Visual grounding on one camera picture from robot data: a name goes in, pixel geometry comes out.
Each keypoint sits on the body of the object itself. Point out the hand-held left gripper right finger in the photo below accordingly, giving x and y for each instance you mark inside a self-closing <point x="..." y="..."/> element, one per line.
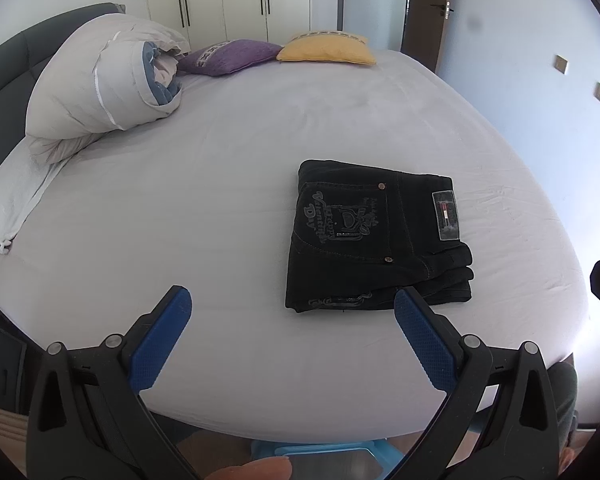
<point x="425" y="340"/>

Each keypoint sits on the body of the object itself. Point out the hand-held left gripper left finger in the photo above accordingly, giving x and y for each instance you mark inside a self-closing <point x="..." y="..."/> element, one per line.
<point x="162" y="340"/>

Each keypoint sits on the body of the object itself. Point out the black denim pants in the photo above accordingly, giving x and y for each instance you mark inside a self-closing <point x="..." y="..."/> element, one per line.
<point x="380" y="240"/>

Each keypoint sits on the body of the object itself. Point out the person's left hand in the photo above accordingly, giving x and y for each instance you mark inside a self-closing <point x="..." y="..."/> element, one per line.
<point x="250" y="471"/>

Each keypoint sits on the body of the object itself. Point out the bed with white sheet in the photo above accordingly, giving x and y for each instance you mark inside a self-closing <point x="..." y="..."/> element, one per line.
<point x="205" y="200"/>

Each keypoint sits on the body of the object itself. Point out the blue plastic stool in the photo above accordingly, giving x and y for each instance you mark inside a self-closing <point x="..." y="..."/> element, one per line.
<point x="270" y="447"/>

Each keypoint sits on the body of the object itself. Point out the dark nightstand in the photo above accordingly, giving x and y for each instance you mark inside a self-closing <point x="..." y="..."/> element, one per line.
<point x="0" y="360"/>

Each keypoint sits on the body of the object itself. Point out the white pillow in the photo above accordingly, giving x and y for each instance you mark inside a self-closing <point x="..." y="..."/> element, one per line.
<point x="15" y="195"/>

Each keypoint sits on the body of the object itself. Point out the rolled grey duvet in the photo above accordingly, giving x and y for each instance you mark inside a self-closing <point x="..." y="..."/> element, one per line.
<point x="80" y="90"/>

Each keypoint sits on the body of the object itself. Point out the purple pillow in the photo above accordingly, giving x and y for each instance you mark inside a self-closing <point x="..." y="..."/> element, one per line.
<point x="240" y="55"/>

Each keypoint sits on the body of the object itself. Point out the yellow pillow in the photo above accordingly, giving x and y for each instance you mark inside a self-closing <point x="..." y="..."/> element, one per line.
<point x="325" y="50"/>

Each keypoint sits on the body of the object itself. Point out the brown wooden door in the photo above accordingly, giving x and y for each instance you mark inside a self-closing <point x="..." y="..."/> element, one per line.
<point x="425" y="20"/>

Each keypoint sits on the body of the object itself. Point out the dark grey headboard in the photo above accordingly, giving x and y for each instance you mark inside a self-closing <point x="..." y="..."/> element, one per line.
<point x="10" y="60"/>

